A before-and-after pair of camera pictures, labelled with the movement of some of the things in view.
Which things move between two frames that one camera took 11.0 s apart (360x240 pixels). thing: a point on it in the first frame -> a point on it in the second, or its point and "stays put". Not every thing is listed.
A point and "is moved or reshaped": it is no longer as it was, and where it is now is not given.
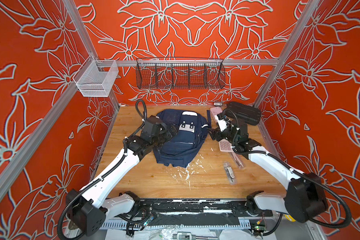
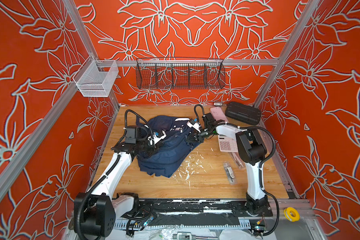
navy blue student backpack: (180, 150) is moved or reshaped
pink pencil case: (215, 111) stays put
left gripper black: (169, 134) -> (146, 136)
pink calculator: (224, 145) stays put
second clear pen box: (238, 160) stays put
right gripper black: (218, 131) -> (196, 135)
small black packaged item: (230, 172) stays put
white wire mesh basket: (91, 82) stays put
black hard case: (249, 114) stays put
